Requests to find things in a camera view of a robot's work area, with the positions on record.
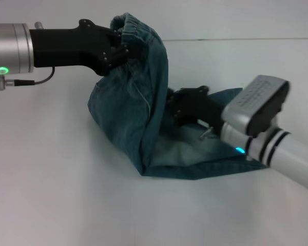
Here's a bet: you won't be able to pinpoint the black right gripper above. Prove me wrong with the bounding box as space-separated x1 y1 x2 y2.
167 86 225 129

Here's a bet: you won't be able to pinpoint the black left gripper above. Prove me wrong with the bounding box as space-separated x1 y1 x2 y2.
29 19 130 76

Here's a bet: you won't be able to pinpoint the blue denim shorts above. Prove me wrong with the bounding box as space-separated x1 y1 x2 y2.
87 12 269 181

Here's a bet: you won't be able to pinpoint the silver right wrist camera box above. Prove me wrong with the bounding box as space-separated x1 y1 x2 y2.
222 75 290 138

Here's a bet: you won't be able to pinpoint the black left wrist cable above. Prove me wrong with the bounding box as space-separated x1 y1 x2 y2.
0 67 55 90

